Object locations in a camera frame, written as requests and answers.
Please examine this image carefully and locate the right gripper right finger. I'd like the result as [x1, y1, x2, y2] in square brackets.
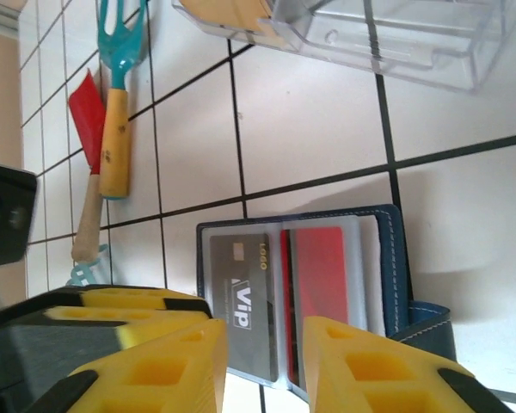
[303, 315, 516, 413]

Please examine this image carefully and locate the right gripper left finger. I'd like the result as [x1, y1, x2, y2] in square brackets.
[25, 317, 230, 413]

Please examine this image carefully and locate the grey VIP card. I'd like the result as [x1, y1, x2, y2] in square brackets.
[209, 233, 283, 383]

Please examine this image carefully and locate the plain red card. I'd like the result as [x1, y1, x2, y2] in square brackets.
[279, 226, 350, 384]

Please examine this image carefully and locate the blue leather card holder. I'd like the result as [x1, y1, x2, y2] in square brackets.
[196, 203, 458, 395]

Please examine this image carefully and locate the gold card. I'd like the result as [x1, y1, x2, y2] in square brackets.
[178, 0, 285, 46]

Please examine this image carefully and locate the clear acrylic card organizer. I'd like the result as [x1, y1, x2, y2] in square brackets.
[171, 0, 516, 96]

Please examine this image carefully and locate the light blue toy fork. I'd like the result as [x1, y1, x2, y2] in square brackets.
[66, 243, 111, 288]

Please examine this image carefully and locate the red toy shovel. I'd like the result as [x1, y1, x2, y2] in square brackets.
[67, 67, 108, 263]

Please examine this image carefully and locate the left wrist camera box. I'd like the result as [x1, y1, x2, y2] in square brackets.
[0, 162, 39, 270]

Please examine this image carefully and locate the teal toy rake yellow handle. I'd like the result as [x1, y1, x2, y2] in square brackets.
[96, 0, 150, 201]

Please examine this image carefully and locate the aluminium corner post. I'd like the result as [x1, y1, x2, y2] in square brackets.
[0, 0, 27, 32]

